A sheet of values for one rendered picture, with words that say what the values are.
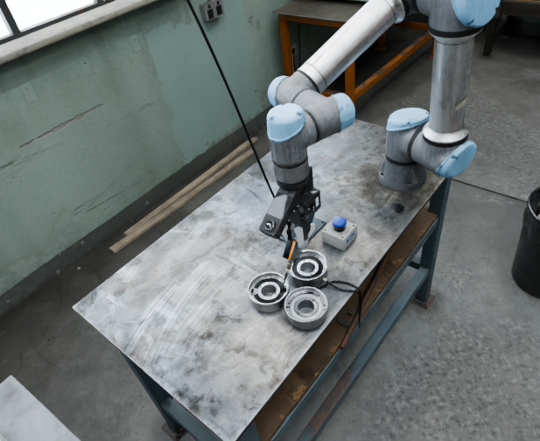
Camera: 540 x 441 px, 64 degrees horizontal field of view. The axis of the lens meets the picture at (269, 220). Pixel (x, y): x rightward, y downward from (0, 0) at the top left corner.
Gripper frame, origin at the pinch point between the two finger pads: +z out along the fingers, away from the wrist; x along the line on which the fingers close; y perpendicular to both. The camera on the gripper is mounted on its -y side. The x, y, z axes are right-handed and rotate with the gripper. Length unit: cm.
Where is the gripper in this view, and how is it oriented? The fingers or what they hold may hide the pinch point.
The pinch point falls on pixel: (294, 245)
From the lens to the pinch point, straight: 107.0
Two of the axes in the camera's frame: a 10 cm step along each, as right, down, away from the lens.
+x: -7.7, -3.5, 5.3
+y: 6.2, -5.8, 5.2
